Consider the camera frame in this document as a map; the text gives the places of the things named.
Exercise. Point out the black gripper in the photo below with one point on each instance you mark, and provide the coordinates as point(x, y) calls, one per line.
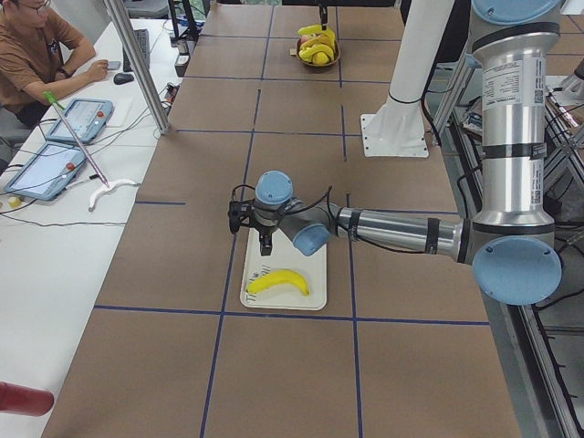
point(265, 226)

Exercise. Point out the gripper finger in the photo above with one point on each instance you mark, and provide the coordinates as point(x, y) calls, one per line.
point(323, 16)

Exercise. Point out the yellow banana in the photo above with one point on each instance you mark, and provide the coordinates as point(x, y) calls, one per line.
point(277, 278)
point(307, 53)
point(310, 30)

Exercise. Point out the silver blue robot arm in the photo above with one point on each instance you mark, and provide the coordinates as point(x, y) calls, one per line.
point(509, 243)

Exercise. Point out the white rectangular bear plate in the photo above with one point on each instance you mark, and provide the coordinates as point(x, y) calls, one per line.
point(284, 257)

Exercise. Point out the brown wicker basket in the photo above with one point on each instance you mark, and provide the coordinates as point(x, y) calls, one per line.
point(327, 37)

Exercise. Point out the yellow lemon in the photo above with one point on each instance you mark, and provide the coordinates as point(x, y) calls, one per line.
point(320, 59)

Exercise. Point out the upper teach pendant tablet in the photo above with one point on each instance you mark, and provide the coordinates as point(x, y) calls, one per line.
point(87, 117)

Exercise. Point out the teach pendant tablet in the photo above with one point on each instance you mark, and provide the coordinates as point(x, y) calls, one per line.
point(87, 117)
point(47, 173)

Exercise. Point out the black computer mouse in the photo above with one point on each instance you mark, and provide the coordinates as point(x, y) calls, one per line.
point(122, 78)

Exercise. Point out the lower teach pendant tablet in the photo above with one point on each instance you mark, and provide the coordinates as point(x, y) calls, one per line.
point(47, 173)

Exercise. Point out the pink grabber stick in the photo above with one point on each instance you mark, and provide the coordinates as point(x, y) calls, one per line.
point(51, 99)

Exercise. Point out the person in brown shirt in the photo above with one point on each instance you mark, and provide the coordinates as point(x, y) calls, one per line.
point(40, 53)

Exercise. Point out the red bottle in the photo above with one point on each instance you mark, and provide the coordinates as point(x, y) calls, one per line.
point(21, 400)

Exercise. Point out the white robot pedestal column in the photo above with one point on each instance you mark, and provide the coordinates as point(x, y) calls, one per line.
point(397, 129)

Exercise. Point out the aluminium frame post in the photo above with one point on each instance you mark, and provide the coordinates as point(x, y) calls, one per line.
point(120, 19)

